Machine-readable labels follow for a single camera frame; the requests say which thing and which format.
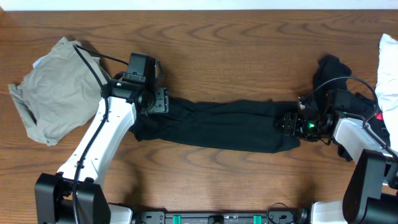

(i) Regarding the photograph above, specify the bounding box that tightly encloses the black shirt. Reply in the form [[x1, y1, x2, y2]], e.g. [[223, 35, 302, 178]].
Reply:
[[130, 98, 300, 153]]

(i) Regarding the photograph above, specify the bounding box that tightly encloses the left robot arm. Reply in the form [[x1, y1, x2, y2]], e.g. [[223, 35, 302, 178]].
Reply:
[[35, 53, 169, 223]]

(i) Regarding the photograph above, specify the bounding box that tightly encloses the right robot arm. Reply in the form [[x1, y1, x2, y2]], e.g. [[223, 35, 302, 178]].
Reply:
[[275, 90, 397, 223]]

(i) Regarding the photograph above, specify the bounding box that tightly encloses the beige crumpled garment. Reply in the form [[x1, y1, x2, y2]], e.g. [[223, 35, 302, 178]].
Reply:
[[8, 37, 110, 146]]

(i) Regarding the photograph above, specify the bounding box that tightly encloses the white garment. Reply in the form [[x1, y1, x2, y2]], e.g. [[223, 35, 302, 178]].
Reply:
[[376, 34, 397, 134]]

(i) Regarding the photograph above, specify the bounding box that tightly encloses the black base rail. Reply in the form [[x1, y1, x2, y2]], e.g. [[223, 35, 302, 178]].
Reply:
[[108, 202, 312, 224]]

